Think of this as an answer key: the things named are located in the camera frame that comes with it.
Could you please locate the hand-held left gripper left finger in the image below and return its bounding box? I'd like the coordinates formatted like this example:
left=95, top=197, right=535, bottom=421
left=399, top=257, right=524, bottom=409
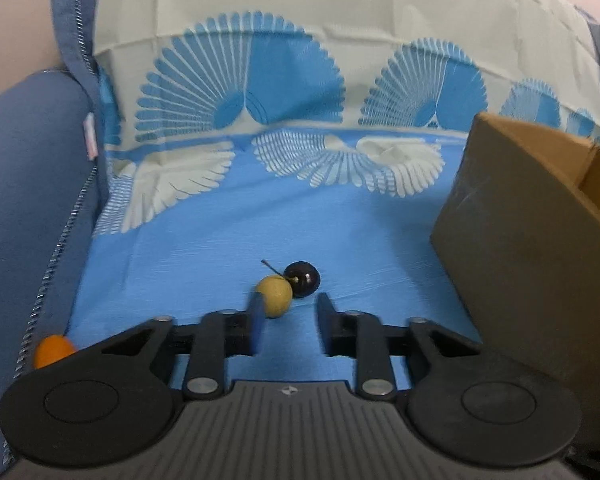
left=100, top=292, right=268, bottom=401

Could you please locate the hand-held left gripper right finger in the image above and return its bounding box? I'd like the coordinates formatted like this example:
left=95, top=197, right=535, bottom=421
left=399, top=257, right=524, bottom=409
left=316, top=292, right=483, bottom=401

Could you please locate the yellow round fruit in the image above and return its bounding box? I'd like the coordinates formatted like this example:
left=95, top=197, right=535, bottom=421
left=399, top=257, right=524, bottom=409
left=256, top=275, right=294, bottom=319

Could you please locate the brown cardboard box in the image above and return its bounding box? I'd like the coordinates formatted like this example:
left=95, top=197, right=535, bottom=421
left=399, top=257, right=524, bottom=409
left=430, top=112, right=600, bottom=456

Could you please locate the dark cherry with stem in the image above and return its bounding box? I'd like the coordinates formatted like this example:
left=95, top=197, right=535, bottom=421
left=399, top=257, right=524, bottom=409
left=261, top=258, right=322, bottom=299

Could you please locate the blue fan-patterned cloth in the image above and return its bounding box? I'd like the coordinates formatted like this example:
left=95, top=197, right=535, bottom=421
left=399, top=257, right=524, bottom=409
left=65, top=0, right=600, bottom=392

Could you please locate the small orange kumquat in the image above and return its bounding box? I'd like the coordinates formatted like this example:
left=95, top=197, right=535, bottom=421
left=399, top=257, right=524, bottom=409
left=33, top=334, right=78, bottom=370

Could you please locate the white fabric tag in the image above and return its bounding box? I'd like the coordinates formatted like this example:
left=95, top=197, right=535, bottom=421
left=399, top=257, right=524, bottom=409
left=82, top=112, right=100, bottom=161

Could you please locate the blue sofa cushion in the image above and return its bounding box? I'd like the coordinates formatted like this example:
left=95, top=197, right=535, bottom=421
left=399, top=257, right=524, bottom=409
left=0, top=70, right=112, bottom=480

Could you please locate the blue denim pillow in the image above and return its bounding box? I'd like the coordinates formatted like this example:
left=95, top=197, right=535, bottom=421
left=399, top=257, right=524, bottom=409
left=50, top=0, right=103, bottom=161

